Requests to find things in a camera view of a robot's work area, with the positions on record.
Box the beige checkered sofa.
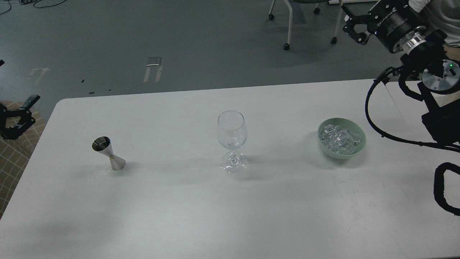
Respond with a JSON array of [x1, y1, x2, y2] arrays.
[[0, 108, 46, 216]]

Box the black floor cables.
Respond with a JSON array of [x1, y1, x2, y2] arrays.
[[0, 0, 69, 15]]

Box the white rolling chair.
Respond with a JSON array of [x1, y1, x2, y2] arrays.
[[280, 0, 343, 51]]

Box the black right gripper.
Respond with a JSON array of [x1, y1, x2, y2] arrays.
[[341, 0, 428, 54]]

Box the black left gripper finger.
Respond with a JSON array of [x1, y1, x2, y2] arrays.
[[0, 95, 41, 140]]

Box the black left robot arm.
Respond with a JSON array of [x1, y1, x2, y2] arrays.
[[0, 95, 41, 140]]

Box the clear ice cubes pile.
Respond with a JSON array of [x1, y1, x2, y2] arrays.
[[319, 124, 363, 155]]

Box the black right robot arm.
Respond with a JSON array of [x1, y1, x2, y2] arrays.
[[340, 0, 459, 153]]

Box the green bowl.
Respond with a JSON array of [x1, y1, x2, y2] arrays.
[[316, 118, 367, 160]]

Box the clear wine glass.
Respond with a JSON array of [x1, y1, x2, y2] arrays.
[[217, 110, 248, 173]]

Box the seated person white shirt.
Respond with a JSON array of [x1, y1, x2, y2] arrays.
[[408, 0, 460, 61]]

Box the steel cocktail jigger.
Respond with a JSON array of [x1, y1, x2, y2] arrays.
[[92, 136, 126, 172]]

